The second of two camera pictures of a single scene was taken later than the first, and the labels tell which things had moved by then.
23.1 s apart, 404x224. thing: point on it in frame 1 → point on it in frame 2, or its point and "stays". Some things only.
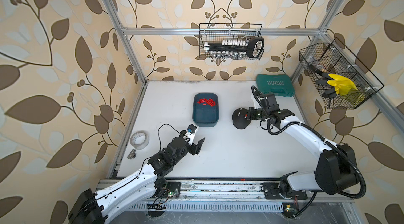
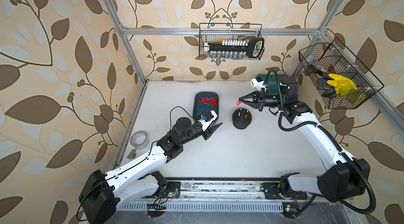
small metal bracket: [132, 154] stays
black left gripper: [194, 149] → [206, 133]
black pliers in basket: [330, 92] stays
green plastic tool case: [279, 84] stays
